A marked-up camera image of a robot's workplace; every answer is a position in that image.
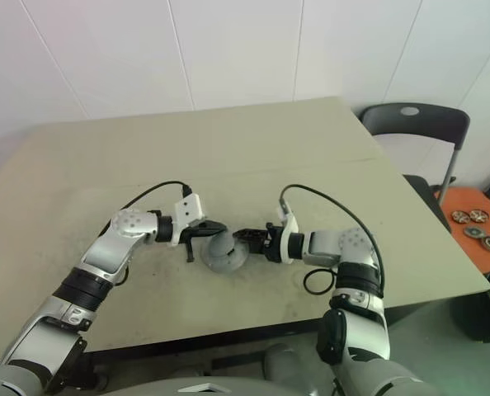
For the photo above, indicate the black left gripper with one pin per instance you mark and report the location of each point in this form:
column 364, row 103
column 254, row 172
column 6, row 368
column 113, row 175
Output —
column 191, row 236

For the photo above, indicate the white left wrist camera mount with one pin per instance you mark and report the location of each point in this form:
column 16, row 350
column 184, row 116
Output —
column 187, row 212

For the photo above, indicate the silver robot torso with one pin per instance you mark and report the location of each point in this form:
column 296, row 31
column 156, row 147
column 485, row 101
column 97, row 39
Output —
column 228, row 381

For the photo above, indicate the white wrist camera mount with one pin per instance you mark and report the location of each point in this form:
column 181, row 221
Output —
column 187, row 212
column 288, row 224

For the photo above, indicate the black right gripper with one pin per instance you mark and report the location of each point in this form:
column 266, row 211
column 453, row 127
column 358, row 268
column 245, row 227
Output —
column 273, row 243

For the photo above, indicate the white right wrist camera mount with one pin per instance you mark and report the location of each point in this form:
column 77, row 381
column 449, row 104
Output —
column 288, row 224

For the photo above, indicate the black folding chair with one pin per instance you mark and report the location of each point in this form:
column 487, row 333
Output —
column 414, row 123

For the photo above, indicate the round motor stator housing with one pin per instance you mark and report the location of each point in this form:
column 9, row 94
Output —
column 226, row 265

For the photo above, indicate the black bin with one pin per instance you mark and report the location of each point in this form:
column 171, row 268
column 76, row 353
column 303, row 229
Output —
column 476, row 317

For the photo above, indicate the orange side surface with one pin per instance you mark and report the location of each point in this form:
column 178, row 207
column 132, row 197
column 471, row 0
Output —
column 459, row 202

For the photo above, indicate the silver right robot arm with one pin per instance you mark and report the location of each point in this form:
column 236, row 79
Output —
column 352, row 247

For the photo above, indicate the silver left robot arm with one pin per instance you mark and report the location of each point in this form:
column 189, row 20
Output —
column 105, row 255

